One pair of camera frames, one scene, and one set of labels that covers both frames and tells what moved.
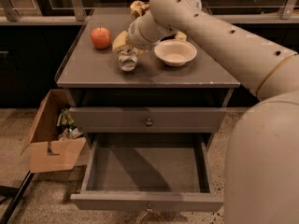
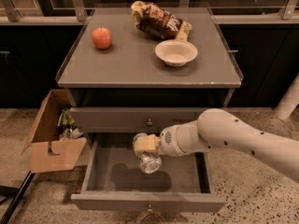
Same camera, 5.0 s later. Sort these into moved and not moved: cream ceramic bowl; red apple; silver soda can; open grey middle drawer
Moved: silver soda can
Not moved: open grey middle drawer; cream ceramic bowl; red apple
